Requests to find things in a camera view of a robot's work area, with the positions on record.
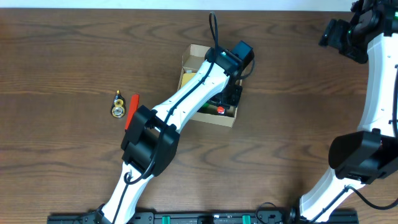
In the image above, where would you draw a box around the orange lighter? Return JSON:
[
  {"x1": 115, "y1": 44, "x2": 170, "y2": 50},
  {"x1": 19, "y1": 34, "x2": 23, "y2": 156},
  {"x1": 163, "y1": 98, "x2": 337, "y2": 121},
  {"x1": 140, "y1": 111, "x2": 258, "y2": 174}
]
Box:
[{"x1": 217, "y1": 106, "x2": 225, "y2": 114}]

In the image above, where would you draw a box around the yellow sticky note pad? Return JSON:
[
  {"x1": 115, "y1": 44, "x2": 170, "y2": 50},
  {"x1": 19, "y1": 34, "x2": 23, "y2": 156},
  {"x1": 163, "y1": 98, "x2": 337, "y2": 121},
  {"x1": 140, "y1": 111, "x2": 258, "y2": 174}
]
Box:
[{"x1": 180, "y1": 73, "x2": 196, "y2": 88}]

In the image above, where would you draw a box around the cardboard box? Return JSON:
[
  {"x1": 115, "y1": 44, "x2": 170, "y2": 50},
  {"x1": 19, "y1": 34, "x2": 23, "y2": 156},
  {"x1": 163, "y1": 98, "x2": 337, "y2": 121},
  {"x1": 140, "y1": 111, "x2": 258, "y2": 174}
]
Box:
[{"x1": 177, "y1": 44, "x2": 238, "y2": 128}]

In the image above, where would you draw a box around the orange utility knife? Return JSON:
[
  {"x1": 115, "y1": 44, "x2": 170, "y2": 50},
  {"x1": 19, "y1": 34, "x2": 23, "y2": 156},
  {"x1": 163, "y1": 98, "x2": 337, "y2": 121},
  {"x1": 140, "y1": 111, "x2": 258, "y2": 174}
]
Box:
[{"x1": 124, "y1": 94, "x2": 139, "y2": 131}]

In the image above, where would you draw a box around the green tape roll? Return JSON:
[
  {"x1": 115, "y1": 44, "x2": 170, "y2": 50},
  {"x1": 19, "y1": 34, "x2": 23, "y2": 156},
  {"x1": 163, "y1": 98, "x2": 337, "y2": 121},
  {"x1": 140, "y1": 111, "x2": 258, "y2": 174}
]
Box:
[{"x1": 198, "y1": 103, "x2": 218, "y2": 114}]

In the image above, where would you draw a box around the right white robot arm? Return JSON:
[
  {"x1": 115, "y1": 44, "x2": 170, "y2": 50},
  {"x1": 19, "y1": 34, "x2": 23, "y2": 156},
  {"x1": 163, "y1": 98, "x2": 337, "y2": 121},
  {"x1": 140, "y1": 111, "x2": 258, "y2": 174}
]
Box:
[{"x1": 286, "y1": 0, "x2": 397, "y2": 223}]

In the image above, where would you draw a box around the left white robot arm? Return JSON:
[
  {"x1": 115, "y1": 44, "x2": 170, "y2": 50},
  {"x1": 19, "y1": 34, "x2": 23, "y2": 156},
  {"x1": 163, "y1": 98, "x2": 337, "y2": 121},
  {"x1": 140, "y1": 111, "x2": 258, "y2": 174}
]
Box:
[{"x1": 94, "y1": 41, "x2": 254, "y2": 223}]

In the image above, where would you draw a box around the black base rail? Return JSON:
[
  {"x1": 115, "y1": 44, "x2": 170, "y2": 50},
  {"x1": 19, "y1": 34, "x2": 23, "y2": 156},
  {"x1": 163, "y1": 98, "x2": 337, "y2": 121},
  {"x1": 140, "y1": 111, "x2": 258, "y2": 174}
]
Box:
[{"x1": 46, "y1": 206, "x2": 360, "y2": 224}]

